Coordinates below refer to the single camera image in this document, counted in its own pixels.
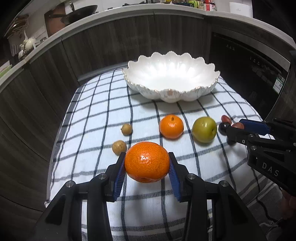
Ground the dark cherry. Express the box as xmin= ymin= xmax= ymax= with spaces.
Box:
xmin=218 ymin=122 xmax=231 ymax=136

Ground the red grape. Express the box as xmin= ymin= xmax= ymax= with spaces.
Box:
xmin=232 ymin=122 xmax=244 ymax=130
xmin=221 ymin=115 xmax=232 ymax=125

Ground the green apple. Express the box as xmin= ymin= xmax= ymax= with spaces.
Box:
xmin=192 ymin=116 xmax=217 ymax=144

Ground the orange mandarin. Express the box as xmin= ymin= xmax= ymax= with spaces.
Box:
xmin=159 ymin=114 xmax=184 ymax=140
xmin=125 ymin=142 xmax=170 ymax=183

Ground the brown longan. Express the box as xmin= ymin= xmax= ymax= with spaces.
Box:
xmin=121 ymin=123 xmax=132 ymax=136
xmin=112 ymin=140 xmax=127 ymax=156

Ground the person's right hand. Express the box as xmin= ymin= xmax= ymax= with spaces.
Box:
xmin=281 ymin=190 xmax=296 ymax=219

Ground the built-in black dishwasher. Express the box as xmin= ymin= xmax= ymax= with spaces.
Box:
xmin=209 ymin=33 xmax=288 ymax=119

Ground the white scalloped ceramic bowl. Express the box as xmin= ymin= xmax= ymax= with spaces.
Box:
xmin=123 ymin=51 xmax=220 ymax=103

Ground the blue checked white cloth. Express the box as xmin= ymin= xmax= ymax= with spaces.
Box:
xmin=49 ymin=70 xmax=282 ymax=240

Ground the white rice cooker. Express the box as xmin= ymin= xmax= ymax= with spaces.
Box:
xmin=229 ymin=1 xmax=253 ymax=18

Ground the white teapot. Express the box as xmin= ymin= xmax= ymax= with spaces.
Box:
xmin=22 ymin=38 xmax=37 ymax=51

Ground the black wok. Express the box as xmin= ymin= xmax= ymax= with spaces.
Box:
xmin=49 ymin=1 xmax=97 ymax=26

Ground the wooden cutting board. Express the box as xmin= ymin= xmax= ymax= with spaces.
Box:
xmin=44 ymin=3 xmax=66 ymax=37

